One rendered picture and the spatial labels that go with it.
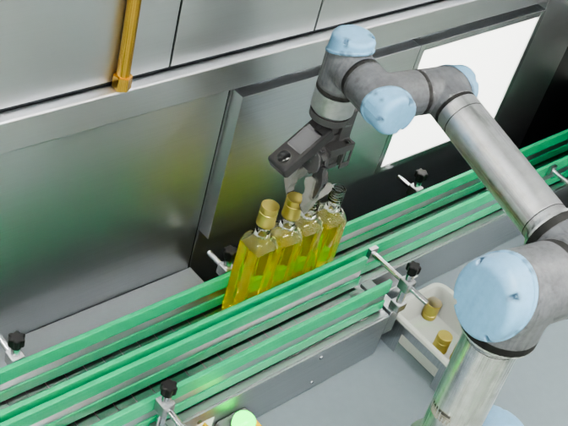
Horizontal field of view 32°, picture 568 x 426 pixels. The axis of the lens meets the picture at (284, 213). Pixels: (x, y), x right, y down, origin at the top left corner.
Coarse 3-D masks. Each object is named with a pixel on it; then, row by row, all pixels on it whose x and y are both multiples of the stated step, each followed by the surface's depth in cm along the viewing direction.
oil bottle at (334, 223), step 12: (324, 204) 194; (324, 216) 192; (336, 216) 192; (324, 228) 192; (336, 228) 194; (324, 240) 194; (336, 240) 197; (324, 252) 196; (312, 264) 198; (324, 264) 200
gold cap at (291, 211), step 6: (294, 192) 183; (288, 198) 181; (294, 198) 181; (300, 198) 182; (288, 204) 181; (294, 204) 181; (282, 210) 184; (288, 210) 182; (294, 210) 182; (300, 210) 183; (282, 216) 184; (288, 216) 183; (294, 216) 183
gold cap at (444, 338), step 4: (440, 332) 215; (444, 332) 215; (448, 332) 215; (436, 336) 215; (440, 336) 214; (444, 336) 214; (448, 336) 214; (452, 336) 215; (436, 340) 215; (440, 340) 213; (444, 340) 213; (448, 340) 213; (436, 344) 215; (440, 344) 214; (444, 344) 214; (448, 344) 214; (440, 348) 215; (444, 348) 215; (444, 352) 216
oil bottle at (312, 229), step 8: (296, 224) 189; (304, 224) 188; (312, 224) 189; (320, 224) 190; (304, 232) 188; (312, 232) 189; (320, 232) 192; (304, 240) 189; (312, 240) 191; (304, 248) 191; (312, 248) 194; (304, 256) 193; (312, 256) 196; (296, 264) 193; (304, 264) 195; (296, 272) 195; (304, 272) 198
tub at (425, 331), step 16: (432, 288) 221; (448, 288) 222; (416, 304) 220; (448, 304) 222; (400, 320) 211; (416, 320) 222; (448, 320) 223; (416, 336) 209; (432, 336) 219; (432, 352) 207; (448, 352) 217
